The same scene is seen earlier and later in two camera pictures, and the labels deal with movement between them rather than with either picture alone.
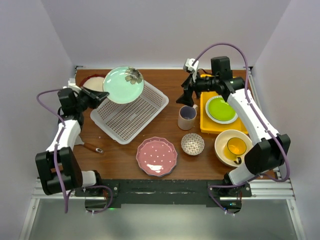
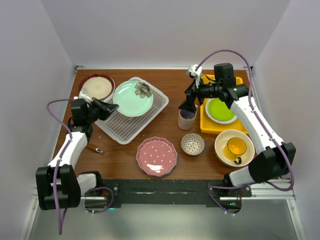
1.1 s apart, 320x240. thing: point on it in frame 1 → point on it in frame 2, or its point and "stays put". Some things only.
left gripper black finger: (95, 97) → (105, 109)
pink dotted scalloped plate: (157, 156) stays put
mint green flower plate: (124, 84) → (134, 97)
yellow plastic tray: (208, 125) stays put
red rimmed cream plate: (93, 82) stays put
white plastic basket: (124, 122) stays put
